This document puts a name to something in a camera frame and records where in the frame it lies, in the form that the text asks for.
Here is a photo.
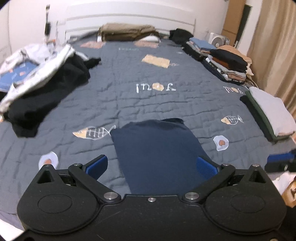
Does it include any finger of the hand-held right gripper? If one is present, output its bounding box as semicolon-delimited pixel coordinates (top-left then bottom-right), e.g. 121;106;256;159
264;149;296;173

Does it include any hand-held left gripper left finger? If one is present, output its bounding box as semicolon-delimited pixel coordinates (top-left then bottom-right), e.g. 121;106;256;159
35;155;122;203

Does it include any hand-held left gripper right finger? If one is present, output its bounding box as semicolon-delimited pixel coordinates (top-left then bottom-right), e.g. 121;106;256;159
181;156;269;204

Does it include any navy printed t-shirt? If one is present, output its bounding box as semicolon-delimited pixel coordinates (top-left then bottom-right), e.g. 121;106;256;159
111;118;220;195

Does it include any grey green folded clothes stack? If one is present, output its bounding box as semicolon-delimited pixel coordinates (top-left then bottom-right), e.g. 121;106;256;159
239;87;296;143

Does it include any black-topped folded clothes stack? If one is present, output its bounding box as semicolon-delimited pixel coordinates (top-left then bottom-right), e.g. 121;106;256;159
203;45;253;84

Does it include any blue-topped folded clothes stack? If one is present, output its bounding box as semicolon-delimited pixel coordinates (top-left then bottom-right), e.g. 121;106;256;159
185;37;216;61

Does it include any person's white garment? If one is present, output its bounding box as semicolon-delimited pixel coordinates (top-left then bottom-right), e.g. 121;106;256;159
274;173;296;195

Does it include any grey printed quilt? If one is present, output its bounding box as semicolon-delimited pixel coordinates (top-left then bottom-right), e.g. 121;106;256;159
0;35;296;223

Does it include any black sweatshirt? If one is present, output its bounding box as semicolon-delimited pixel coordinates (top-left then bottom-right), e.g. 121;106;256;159
5;54;90;138

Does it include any black garment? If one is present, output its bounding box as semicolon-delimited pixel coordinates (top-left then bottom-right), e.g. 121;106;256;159
87;57;102;69

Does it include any pale white sweatshirt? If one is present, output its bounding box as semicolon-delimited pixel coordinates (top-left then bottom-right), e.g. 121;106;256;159
0;45;75;114

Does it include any beige curtain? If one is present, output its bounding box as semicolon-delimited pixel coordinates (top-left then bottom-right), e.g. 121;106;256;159
246;0;296;112

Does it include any blue printed pillow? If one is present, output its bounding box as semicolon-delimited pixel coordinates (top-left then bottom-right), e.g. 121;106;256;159
0;61;38;92

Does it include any white fan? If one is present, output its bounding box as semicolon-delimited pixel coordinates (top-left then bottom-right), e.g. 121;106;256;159
208;32;228;48

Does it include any light grey hoodie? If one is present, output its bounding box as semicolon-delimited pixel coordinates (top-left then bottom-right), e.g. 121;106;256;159
0;44;58;72

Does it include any folded khaki brown duvet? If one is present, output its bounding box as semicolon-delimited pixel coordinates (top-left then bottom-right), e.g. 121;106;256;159
98;23;161;42

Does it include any small white pillow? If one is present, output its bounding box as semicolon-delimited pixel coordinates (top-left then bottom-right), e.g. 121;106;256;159
141;35;161;43

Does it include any dark green board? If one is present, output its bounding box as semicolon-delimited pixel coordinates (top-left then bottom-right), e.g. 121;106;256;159
237;5;251;43

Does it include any tall cardboard sheet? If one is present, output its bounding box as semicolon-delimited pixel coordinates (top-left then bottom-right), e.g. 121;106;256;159
222;0;247;42

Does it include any black hair brush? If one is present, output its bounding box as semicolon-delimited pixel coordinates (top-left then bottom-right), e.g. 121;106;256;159
44;5;52;43

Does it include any white headboard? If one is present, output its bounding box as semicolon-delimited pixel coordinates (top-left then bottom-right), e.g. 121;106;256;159
57;5;197;43

